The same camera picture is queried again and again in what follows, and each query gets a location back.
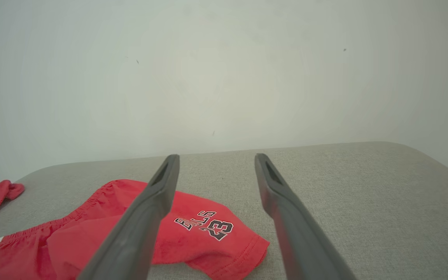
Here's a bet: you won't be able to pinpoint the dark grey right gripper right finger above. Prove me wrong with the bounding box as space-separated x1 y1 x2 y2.
254 153 359 280

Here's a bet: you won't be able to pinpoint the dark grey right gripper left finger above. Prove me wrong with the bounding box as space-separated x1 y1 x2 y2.
77 154 180 280

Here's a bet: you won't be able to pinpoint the red basketball shorts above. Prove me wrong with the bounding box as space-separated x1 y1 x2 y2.
0 179 270 280

